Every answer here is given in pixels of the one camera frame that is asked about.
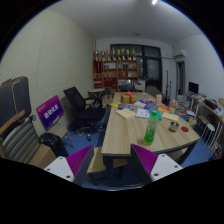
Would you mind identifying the small metal cup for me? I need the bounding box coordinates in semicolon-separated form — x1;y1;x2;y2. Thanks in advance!
169;121;180;133

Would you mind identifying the wooden bench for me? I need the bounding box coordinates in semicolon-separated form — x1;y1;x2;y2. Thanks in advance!
86;146;129;177

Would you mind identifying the black case with tan trim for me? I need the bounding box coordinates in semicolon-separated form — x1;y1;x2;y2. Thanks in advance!
0;76;33;135

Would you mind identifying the purple sign board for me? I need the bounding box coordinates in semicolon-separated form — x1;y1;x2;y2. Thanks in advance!
35;94;65;131

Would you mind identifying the black office chair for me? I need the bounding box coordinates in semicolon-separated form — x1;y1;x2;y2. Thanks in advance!
62;86;108;135

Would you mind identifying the yellow envelope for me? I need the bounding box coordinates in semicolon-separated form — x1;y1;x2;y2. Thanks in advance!
161;111;180;122

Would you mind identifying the white printed paper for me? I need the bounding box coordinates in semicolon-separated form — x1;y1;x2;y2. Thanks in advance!
135;107;151;120

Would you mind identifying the wrapped flower bouquet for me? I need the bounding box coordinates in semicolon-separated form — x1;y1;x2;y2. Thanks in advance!
168;98;180;115

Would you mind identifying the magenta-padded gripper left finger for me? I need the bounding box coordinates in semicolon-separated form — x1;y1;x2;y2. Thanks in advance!
43;144;96;186

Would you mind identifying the white wall air conditioner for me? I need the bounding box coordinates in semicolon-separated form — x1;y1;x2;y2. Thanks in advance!
172;48;188;62

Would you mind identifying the brown cardboard box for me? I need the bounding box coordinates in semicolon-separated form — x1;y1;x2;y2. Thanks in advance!
27;143;58;170

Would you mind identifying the small round side table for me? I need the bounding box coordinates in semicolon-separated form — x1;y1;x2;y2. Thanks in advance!
87;87;106;101

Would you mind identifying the wooden shelf unit with trophies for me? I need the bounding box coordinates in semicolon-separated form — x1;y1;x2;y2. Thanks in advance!
92;46;140;90

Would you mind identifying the black computer monitor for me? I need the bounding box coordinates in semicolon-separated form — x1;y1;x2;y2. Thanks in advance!
188;81;200;95

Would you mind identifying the beige open book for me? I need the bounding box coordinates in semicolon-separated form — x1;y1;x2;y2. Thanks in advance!
115;108;137;120

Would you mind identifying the grey upholstered chair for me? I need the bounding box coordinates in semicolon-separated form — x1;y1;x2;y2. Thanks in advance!
145;84;163;98

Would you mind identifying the green drink bottle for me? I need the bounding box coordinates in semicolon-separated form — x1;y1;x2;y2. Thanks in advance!
143;109;160;146

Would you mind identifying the white round stool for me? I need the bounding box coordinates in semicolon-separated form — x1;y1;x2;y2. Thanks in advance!
200;122;217;145

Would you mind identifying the black plastic bag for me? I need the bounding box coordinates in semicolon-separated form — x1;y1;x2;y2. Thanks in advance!
38;132;70;158

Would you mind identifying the orange gift box red bow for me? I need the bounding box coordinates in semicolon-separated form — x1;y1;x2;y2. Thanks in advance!
120;90;139;105

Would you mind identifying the small tan carton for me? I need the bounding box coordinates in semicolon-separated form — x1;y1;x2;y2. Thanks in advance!
154;93;163;106

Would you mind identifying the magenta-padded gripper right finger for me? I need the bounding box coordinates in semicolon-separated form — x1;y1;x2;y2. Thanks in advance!
129;143;184;185

